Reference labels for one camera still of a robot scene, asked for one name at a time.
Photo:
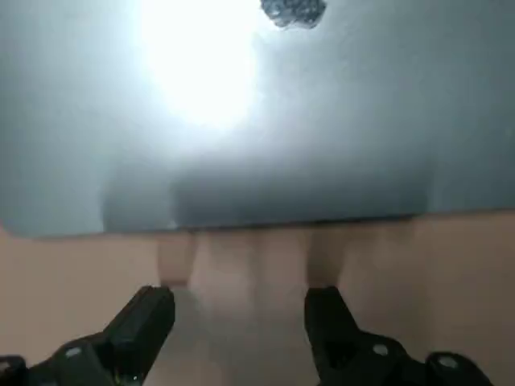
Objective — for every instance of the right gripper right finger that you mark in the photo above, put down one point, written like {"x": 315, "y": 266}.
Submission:
{"x": 342, "y": 342}

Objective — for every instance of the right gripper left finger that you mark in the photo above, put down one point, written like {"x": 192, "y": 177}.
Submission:
{"x": 133, "y": 321}

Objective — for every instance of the grey laptop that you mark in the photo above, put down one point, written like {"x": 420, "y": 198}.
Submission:
{"x": 322, "y": 120}

